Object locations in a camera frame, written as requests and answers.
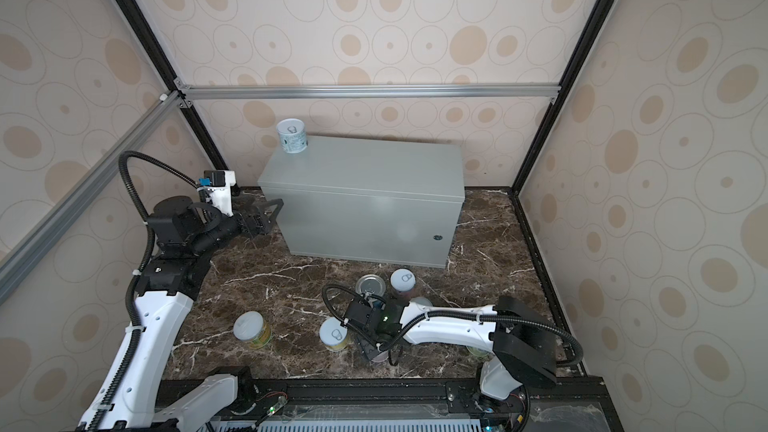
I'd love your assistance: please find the pink label white-lid can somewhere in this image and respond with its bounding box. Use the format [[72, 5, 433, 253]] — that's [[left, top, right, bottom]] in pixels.
[[361, 343, 388, 363]]

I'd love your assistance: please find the teal label white-lid can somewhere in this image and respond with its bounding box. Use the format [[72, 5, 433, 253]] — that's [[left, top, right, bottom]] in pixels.
[[276, 118, 308, 154]]

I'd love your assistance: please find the green orange label can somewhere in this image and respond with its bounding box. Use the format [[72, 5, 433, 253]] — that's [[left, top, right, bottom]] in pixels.
[[466, 346, 493, 362]]

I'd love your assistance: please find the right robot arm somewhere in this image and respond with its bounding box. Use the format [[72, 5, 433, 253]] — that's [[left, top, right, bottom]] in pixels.
[[326, 293, 584, 401]]

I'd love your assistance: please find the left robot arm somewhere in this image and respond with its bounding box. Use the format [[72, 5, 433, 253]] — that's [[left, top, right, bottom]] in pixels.
[[77, 191, 284, 431]]

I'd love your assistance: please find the open blue label can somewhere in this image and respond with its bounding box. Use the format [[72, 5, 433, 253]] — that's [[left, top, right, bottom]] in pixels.
[[355, 274, 386, 308]]

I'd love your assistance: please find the yellow label white-lid can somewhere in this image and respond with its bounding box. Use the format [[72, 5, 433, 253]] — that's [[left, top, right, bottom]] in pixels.
[[318, 317, 349, 352]]

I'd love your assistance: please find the pink can near cabinet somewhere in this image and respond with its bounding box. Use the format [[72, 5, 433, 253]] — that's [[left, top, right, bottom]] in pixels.
[[390, 268, 416, 299]]

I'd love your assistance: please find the peach label white-lid can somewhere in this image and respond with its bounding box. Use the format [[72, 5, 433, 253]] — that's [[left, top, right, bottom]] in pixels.
[[412, 296, 433, 307]]

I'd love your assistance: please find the green yellow label can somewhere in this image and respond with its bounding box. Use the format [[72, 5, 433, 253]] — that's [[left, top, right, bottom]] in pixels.
[[233, 311, 272, 349]]

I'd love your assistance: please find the grey metal cabinet box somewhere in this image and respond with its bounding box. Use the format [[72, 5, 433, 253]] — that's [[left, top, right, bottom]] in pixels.
[[259, 136, 465, 268]]

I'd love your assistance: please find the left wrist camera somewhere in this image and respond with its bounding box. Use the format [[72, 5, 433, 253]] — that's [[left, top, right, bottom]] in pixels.
[[197, 170, 237, 216]]

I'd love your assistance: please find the horizontal aluminium rail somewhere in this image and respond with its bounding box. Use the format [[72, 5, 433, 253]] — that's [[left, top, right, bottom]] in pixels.
[[180, 83, 561, 100]]

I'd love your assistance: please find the left diagonal aluminium rail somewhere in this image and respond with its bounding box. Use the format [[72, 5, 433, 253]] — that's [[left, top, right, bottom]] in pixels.
[[1, 91, 181, 302]]

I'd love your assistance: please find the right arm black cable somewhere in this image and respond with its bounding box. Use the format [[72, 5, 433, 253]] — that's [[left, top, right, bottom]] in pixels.
[[321, 283, 584, 367]]

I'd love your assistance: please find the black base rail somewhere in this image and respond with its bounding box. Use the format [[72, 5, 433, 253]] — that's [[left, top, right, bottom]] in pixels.
[[106, 365, 625, 432]]

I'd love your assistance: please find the left black corner post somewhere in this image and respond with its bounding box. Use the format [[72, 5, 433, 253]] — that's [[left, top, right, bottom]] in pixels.
[[113, 0, 230, 170]]

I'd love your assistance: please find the black corner post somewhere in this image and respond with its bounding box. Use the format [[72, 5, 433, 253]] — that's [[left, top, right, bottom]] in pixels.
[[113, 0, 230, 170], [510, 0, 616, 198]]

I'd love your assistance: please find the right black corner post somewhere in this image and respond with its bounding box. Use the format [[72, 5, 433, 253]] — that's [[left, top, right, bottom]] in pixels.
[[510, 0, 616, 198]]

